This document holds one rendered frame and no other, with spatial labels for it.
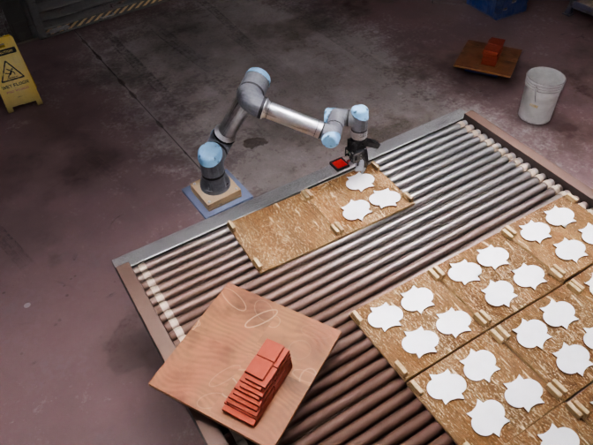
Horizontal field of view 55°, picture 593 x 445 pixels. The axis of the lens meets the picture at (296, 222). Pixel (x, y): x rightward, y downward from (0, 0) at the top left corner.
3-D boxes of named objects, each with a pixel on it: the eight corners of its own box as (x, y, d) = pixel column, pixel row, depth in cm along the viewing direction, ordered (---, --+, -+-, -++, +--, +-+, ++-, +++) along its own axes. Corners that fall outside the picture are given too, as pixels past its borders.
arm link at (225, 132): (199, 154, 282) (243, 78, 242) (209, 134, 292) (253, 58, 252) (221, 165, 285) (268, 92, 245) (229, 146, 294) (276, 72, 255)
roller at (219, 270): (150, 303, 242) (147, 296, 239) (487, 142, 310) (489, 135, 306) (154, 311, 239) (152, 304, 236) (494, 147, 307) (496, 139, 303)
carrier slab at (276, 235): (227, 225, 267) (226, 222, 265) (303, 194, 280) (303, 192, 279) (260, 275, 245) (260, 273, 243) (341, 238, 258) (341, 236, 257)
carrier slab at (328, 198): (303, 193, 280) (303, 192, 279) (371, 165, 293) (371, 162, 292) (341, 238, 258) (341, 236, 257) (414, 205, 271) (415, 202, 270)
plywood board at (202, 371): (148, 385, 198) (147, 383, 197) (228, 284, 229) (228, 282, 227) (272, 453, 180) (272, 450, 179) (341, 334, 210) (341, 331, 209)
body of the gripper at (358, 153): (344, 156, 270) (344, 136, 261) (359, 150, 272) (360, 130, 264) (353, 165, 265) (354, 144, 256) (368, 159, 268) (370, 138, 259)
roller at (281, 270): (163, 328, 233) (161, 320, 230) (508, 157, 301) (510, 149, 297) (168, 335, 230) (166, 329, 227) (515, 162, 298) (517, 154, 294)
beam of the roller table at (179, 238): (114, 268, 259) (110, 260, 255) (458, 116, 331) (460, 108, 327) (121, 281, 254) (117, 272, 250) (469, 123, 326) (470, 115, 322)
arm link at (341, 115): (321, 118, 249) (347, 121, 247) (326, 102, 256) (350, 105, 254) (322, 132, 254) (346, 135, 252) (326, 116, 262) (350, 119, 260)
